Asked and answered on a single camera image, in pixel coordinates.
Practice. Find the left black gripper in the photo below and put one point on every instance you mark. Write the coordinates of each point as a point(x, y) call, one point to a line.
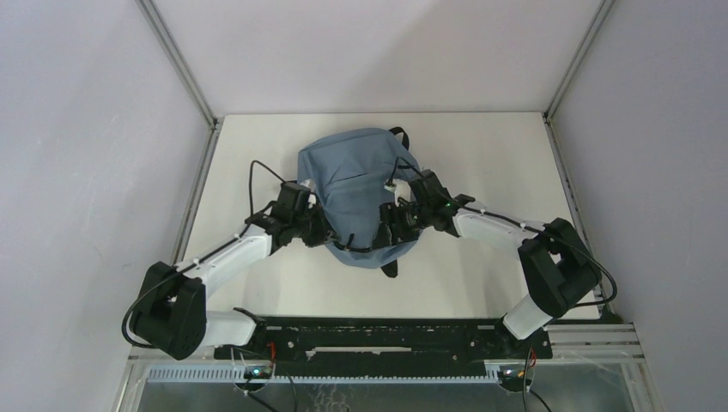
point(325, 233)

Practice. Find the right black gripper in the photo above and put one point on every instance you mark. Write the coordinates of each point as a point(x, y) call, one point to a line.
point(391, 213)

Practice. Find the blue-grey student backpack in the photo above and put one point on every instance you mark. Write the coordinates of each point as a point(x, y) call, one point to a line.
point(354, 174)

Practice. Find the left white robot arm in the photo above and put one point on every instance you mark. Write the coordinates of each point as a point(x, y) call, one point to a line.
point(171, 311)

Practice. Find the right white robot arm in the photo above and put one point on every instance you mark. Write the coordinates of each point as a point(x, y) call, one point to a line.
point(559, 270)

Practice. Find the black mounting rail base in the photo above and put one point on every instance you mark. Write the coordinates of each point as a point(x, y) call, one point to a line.
point(396, 348)

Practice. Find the left aluminium corner post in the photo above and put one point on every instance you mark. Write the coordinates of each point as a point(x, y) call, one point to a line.
point(166, 40)

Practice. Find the aluminium corner post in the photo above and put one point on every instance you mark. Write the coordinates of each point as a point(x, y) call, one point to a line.
point(593, 30)
point(166, 40)

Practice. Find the right aluminium corner post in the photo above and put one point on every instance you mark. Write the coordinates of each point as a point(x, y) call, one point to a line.
point(593, 30)

